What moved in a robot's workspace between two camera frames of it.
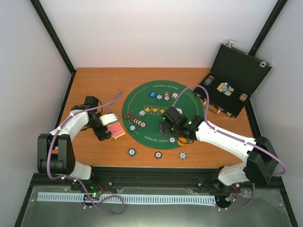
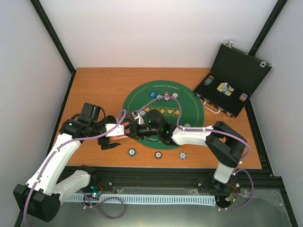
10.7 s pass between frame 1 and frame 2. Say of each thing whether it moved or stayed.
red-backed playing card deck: moved
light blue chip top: stayed
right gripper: moved
